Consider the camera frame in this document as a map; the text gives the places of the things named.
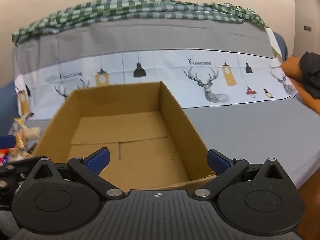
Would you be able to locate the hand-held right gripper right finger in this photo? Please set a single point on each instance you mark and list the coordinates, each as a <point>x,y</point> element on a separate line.
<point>219,161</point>

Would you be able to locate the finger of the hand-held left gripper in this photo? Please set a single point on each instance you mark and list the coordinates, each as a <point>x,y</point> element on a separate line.
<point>7,142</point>

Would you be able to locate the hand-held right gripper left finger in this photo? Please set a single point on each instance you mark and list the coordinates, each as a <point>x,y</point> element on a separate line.
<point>98,160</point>

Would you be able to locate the clear bag of crackers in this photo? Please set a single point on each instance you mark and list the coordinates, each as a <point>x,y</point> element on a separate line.
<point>20,140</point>

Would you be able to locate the cardboard box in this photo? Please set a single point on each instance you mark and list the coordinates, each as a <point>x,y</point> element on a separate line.
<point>125,130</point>

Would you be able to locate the colourful candy wrapper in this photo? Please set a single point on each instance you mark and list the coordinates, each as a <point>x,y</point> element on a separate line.
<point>3,157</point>

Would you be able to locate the blue fabric cushion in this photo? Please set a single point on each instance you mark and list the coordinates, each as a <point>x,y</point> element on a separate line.
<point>7,105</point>
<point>279,43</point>

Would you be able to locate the orange cushion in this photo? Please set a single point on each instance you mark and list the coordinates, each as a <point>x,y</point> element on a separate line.
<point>292,67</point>

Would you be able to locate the black cloth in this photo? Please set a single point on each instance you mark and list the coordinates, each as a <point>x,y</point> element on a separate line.
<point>311,72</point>

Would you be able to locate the green checkered blanket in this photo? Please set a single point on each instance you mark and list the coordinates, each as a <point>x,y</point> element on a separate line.
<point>125,8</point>

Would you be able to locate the wall switch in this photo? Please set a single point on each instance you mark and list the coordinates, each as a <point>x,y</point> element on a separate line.
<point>307,28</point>

